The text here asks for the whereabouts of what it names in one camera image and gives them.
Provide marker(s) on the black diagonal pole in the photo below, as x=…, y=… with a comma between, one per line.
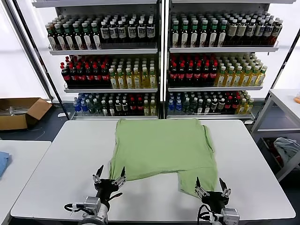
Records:
x=284, y=63
x=62, y=103

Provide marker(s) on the red-cap cola bottle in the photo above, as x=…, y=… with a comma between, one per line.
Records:
x=65, y=76
x=140, y=107
x=205, y=75
x=213, y=74
x=189, y=75
x=235, y=105
x=173, y=75
x=105, y=75
x=73, y=76
x=181, y=75
x=81, y=76
x=89, y=76
x=97, y=75
x=228, y=105
x=132, y=107
x=197, y=75

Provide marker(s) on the dark bottle white label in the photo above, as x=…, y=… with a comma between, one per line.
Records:
x=221, y=105
x=214, y=105
x=125, y=107
x=118, y=107

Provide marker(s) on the white framed side table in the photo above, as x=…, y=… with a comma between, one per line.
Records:
x=281, y=93

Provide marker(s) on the grey-blue crumpled clothes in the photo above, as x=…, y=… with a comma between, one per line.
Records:
x=284, y=147

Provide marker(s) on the grey metal shelf rack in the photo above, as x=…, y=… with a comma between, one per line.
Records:
x=103, y=51
x=222, y=49

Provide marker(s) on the dark bottle blue-white label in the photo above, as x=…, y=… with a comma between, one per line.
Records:
x=113, y=32
x=141, y=32
x=267, y=30
x=250, y=30
x=150, y=32
x=276, y=29
x=105, y=32
x=122, y=32
x=259, y=30
x=132, y=32

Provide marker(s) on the dark bottle white cap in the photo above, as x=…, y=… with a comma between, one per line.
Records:
x=207, y=106
x=111, y=108
x=104, y=108
x=200, y=106

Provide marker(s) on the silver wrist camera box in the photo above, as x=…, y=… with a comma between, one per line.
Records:
x=91, y=202
x=230, y=216

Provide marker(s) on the green t-shirt with red print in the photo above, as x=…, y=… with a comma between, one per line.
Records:
x=161, y=150

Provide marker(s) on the white paper scrap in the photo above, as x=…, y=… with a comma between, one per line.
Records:
x=63, y=114

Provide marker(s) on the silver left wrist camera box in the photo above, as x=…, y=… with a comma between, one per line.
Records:
x=91, y=202

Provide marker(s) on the bag of metal rods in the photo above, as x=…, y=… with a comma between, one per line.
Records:
x=16, y=109

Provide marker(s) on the red cloth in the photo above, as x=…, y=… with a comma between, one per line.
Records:
x=277, y=155

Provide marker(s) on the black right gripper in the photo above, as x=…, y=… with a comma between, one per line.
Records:
x=214, y=200

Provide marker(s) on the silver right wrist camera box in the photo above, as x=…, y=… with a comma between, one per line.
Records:
x=230, y=216

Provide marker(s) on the brown cardboard box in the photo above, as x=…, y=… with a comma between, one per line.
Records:
x=35, y=112

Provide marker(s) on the blue water bottle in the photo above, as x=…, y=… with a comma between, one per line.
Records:
x=76, y=106
x=171, y=105
x=178, y=105
x=83, y=107

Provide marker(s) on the dark bottle beige label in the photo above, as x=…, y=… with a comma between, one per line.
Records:
x=241, y=30
x=232, y=30

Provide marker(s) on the blue folded cloth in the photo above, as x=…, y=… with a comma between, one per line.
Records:
x=4, y=161

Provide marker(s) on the clear green-tint water bottle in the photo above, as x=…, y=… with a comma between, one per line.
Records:
x=91, y=107
x=193, y=106
x=97, y=107
x=186, y=106

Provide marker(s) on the small orange object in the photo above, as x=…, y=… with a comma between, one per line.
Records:
x=297, y=99

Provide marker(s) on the black storage bin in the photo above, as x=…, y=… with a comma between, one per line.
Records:
x=267, y=150

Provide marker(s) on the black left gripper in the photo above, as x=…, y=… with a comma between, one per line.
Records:
x=105, y=187

